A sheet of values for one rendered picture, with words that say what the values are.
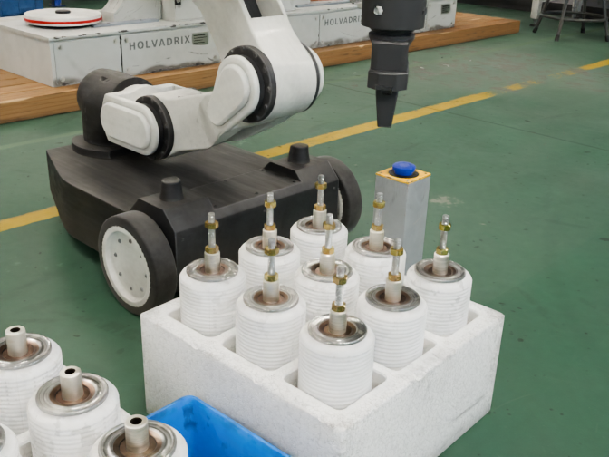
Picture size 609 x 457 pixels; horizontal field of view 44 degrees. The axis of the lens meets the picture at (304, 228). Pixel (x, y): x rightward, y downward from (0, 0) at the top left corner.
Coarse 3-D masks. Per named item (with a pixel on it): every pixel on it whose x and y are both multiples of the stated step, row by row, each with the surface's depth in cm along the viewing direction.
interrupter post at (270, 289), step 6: (264, 282) 101; (270, 282) 101; (276, 282) 101; (264, 288) 101; (270, 288) 101; (276, 288) 101; (264, 294) 102; (270, 294) 101; (276, 294) 102; (264, 300) 102; (270, 300) 102; (276, 300) 102
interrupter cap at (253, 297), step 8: (256, 288) 105; (280, 288) 105; (288, 288) 105; (248, 296) 103; (256, 296) 103; (280, 296) 104; (288, 296) 103; (296, 296) 103; (248, 304) 100; (256, 304) 101; (264, 304) 101; (272, 304) 101; (280, 304) 101; (288, 304) 101; (296, 304) 101; (264, 312) 99; (272, 312) 99
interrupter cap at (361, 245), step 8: (360, 240) 121; (368, 240) 121; (384, 240) 121; (392, 240) 121; (360, 248) 118; (368, 248) 119; (384, 248) 119; (368, 256) 116; (376, 256) 116; (384, 256) 116
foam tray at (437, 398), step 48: (144, 336) 113; (192, 336) 107; (432, 336) 109; (480, 336) 111; (192, 384) 108; (240, 384) 100; (288, 384) 97; (384, 384) 97; (432, 384) 103; (480, 384) 116; (288, 432) 96; (336, 432) 89; (384, 432) 97; (432, 432) 108
